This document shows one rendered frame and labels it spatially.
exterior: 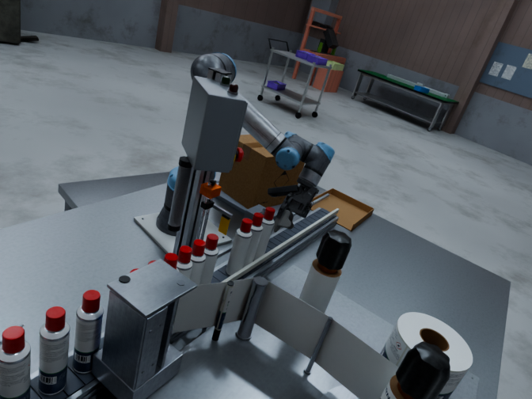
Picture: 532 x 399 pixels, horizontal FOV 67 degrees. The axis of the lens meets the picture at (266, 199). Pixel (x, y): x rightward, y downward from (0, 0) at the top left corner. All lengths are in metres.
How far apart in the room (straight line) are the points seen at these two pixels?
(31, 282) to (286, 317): 0.73
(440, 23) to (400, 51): 1.17
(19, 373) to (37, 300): 0.42
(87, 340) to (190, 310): 0.24
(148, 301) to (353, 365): 0.52
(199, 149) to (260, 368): 0.57
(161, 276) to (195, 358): 0.29
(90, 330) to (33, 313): 0.33
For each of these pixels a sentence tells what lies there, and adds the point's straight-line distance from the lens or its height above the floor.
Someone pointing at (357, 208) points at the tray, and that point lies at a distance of 2.25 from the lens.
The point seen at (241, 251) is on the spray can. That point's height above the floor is 0.99.
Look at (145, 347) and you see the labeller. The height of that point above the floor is 1.06.
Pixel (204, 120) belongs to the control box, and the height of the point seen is 1.41.
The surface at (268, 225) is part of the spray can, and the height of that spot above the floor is 1.04.
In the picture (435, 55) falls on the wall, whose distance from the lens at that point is 11.81.
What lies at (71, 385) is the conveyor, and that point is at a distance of 1.02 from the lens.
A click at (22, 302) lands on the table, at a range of 1.27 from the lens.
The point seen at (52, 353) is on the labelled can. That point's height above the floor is 1.00.
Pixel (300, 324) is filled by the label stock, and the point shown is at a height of 1.00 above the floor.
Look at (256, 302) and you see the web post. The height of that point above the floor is 1.01.
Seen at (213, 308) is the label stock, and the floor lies 0.98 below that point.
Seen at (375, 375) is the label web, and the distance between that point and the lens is 1.03.
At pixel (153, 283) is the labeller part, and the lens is 0.84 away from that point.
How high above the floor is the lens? 1.68
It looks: 25 degrees down
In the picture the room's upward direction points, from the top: 16 degrees clockwise
